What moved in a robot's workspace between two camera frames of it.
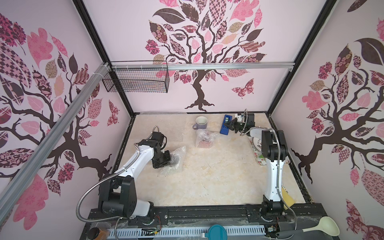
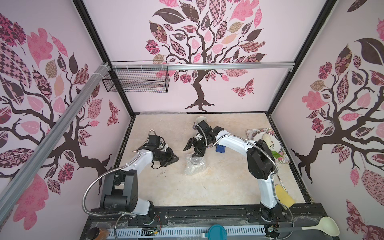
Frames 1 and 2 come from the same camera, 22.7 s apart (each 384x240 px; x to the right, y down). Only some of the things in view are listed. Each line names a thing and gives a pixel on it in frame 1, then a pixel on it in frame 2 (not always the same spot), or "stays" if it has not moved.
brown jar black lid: [96, 234] stays
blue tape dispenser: [224, 129] to [220, 148]
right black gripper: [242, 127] to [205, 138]
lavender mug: [201, 123] stays
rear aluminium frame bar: [154, 66] stays
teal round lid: [217, 232] stays
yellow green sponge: [287, 199] stays
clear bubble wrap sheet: [177, 157] to [194, 165]
